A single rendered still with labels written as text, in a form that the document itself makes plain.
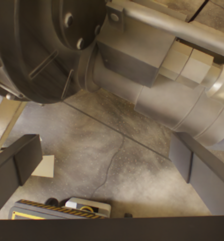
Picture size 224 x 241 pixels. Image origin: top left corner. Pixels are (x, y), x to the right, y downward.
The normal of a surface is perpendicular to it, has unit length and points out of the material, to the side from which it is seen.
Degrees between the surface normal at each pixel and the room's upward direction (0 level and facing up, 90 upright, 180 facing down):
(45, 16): 90
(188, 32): 38
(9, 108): 0
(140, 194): 0
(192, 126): 56
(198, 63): 30
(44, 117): 0
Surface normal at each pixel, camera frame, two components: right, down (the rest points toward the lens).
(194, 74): -0.33, 0.33
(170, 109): -0.43, 0.58
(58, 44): 0.87, 0.47
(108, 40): -0.11, -0.12
